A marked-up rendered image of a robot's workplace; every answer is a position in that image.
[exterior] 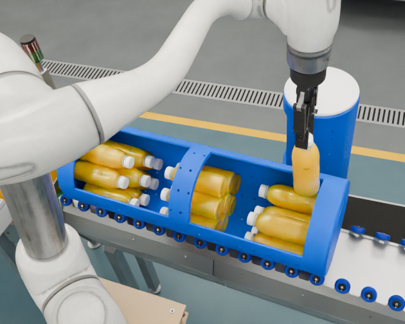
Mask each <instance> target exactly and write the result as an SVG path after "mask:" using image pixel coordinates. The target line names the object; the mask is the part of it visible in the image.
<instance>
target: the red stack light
mask: <svg viewBox="0 0 405 324"><path fill-rule="evenodd" d="M20 45H21V47H22V49H23V51H24V52H25V53H34V52H36V51H37V50H38V49H39V44H38V42H37V39H36V38H35V40H34V41H33V42H32V43H31V44H27V45H23V44H20Z"/></svg>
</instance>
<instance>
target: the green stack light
mask: <svg viewBox="0 0 405 324"><path fill-rule="evenodd" d="M26 54H27V56H29V58H30V59H31V61H32V62H33V63H34V64H36V63H39V62H40V61H42V60H43V58H44V55H43V54H42V51H41V49H40V47H39V49H38V50H37V51H36V52H34V53H26Z"/></svg>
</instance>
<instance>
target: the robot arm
mask: <svg viewBox="0 0 405 324"><path fill-rule="evenodd" d="M340 9H341V0H195V1H194V2H193V3H192V4H191V5H190V6H189V7H188V9H187V10H186V12H185V13H184V15H183V16H182V18H181V19H180V20H179V22H178V23H177V25H176V26H175V28H174V29H173V31H172V33H171V34H170V35H169V37H168V39H167V40H166V41H165V43H164V44H163V45H162V47H161V49H160V50H159V51H158V52H157V53H156V55H155V56H154V57H153V58H152V59H150V60H149V61H148V62H147V63H146V64H144V65H142V66H140V67H138V68H136V69H133V70H130V71H127V72H124V73H120V74H117V75H111V76H107V77H103V78H99V79H95V80H88V81H85V82H79V83H75V84H72V85H69V86H66V87H62V88H60V89H56V90H53V89H52V88H51V87H50V86H48V85H47V84H46V83H45V81H44V79H43V77H42V75H41V73H40V72H39V70H38V69H37V67H36V66H35V64H34V63H33V62H32V60H31V59H30V58H29V56H27V54H25V52H24V51H23V50H22V49H21V48H20V47H19V46H18V45H17V44H16V43H15V42H14V41H13V40H12V39H11V38H9V37H7V36H6V35H4V34H2V33H0V190H1V193H2V195H3V197H4V200H5V203H6V205H7V207H8V210H9V212H10V215H11V217H12V220H13V222H14V224H15V227H16V229H17V232H18V234H19V236H20V240H19V242H18V244H17V247H16V252H15V261H16V264H17V268H18V270H19V273H20V275H21V278H22V280H23V282H24V284H25V286H26V288H27V290H28V292H29V293H30V295H31V297H32V298H33V300H34V302H35V303H36V305H37V306H38V308H39V309H40V311H41V312H42V314H43V316H44V317H45V320H46V322H47V324H128V323H127V320H126V318H125V316H124V314H123V312H122V310H121V309H120V307H119V306H118V304H117V303H116V302H115V300H114V299H113V297H112V296H111V295H110V294H109V292H108V291H107V289H106V288H105V287H104V286H103V284H102V283H101V281H100V280H99V278H98V277H97V275H96V272H95V270H94V268H93V267H92V265H91V263H90V259H89V257H88V255H87V253H86V251H85V249H84V246H83V244H82V241H81V239H80V237H79V235H78V233H77V231H76V230H75V229H74V228H73V227H71V226H70V225H68V224H66V223H64V220H63V217H62V213H61V210H60V206H59V202H58V199H57V195H56V192H55V188H54V185H53V181H52V178H51V174H50V172H52V171H54V170H56V169H58V168H60V167H63V166H64V165H67V164H69V163H71V162H73V161H75V160H77V159H79V158H80V157H82V156H83V155H84V154H86V153H88V152H89V151H91V150H93V149H94V148H96V147H97V146H99V145H101V144H102V143H104V142H106V141H107V140H108V139H109V138H111V137H112V136H114V135H115V134H116V133H117V132H119V131H120V130H121V129H123V128H124V127H125V126H127V125H128V124H129V123H131V122H133V121H134V120H135V119H136V118H138V117H140V116H141V115H142V114H144V113H145V112H147V111H148V110H150V109H151V108H153V107H154V106H155V105H157V104H158V103H159V102H161V101H162V100H164V99H165V98H166V97H167V96H168V95H169V94H170V93H171V92H172V91H173V90H174V89H175V88H176V87H177V86H178V85H179V84H180V83H181V82H182V80H183V78H184V77H185V76H186V74H187V72H188V71H189V69H190V67H191V65H192V63H193V61H194V59H195V57H196V55H197V53H198V51H199V49H200V47H201V45H202V43H203V41H204V39H205V36H206V34H207V33H208V30H209V29H210V26H211V25H212V24H213V22H214V21H215V20H217V19H218V18H220V17H222V16H225V15H231V16H232V17H233V18H235V19H238V20H243V19H263V18H264V17H265V18H267V19H269V20H270V21H272V22H273V23H275V24H276V25H277V27H278V28H279V29H280V31H281V32H282V33H283V34H284V35H286V36H287V63H288V65H289V67H290V78H291V80H292V82H293V83H294V84H296V85H297V87H296V103H294V104H293V110H294V126H293V129H294V130H293V131H294V133H296V138H295V147H297V148H300V149H305V150H307V149H308V144H309V133H311V134H312V135H313V133H314V114H317V113H318V109H315V106H316V105H317V99H318V86H319V85H320V84H322V83H323V82H324V80H325V78H326V74H327V68H328V66H329V62H330V60H331V54H332V47H333V42H334V41H333V39H334V35H335V33H336V31H337V28H338V24H339V16H340ZM313 113H314V114H313Z"/></svg>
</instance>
